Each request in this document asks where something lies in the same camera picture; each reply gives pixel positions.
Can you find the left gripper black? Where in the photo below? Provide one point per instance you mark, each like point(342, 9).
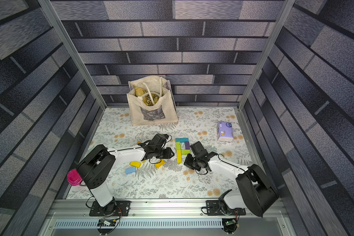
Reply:
point(170, 153)

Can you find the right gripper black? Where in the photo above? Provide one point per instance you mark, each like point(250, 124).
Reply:
point(191, 161)

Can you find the small yellow block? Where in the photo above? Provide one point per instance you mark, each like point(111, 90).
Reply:
point(135, 164)
point(159, 164)

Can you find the lime green block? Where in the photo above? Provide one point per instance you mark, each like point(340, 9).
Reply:
point(185, 151)

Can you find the teal block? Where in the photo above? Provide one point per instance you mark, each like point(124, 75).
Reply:
point(182, 140)

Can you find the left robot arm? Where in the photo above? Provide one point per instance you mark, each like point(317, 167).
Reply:
point(97, 165)

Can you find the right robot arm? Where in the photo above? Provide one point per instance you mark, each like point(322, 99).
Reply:
point(255, 190)

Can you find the light blue block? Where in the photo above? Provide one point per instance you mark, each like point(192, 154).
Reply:
point(130, 170)

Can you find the purple tissue pack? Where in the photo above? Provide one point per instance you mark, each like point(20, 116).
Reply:
point(225, 132)

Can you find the beige canvas tote bag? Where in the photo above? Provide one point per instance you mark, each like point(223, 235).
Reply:
point(151, 101)

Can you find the right circuit board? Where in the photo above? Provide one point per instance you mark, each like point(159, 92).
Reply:
point(229, 222)

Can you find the circuit board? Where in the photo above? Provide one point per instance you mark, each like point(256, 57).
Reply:
point(229, 222)
point(106, 222)

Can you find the pink lidded cup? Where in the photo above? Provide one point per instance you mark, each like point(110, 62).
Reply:
point(73, 178)

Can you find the left circuit board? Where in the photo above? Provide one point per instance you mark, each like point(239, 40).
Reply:
point(106, 222)

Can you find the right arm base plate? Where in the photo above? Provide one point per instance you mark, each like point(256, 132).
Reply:
point(218, 208)

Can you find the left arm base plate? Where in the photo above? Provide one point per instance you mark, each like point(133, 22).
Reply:
point(114, 208)

